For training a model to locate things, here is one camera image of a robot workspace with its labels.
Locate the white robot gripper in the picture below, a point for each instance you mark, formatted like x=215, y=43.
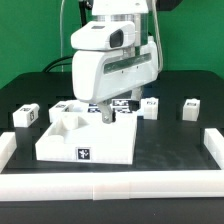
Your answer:
x=98, y=76

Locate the white square tabletop part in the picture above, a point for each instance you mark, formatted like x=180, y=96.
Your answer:
x=83, y=137

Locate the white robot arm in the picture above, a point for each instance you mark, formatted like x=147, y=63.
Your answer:
x=136, y=11

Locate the white U-shaped obstacle fence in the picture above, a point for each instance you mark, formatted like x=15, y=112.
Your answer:
x=104, y=186

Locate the white marker base plate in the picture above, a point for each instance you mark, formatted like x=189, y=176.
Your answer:
x=119, y=105

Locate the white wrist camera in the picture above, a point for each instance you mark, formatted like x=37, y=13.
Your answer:
x=104, y=36

